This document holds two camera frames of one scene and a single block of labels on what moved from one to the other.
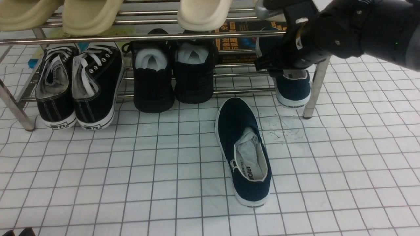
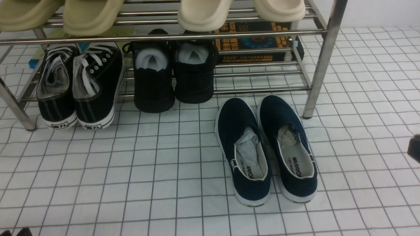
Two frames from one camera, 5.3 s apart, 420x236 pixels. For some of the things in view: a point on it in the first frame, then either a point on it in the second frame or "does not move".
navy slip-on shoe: [244, 147] does not move
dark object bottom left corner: [28, 231] does not move
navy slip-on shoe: [292, 87] to [283, 128]
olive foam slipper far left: [18, 15] does not move
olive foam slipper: [85, 17] does not move
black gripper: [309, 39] to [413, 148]
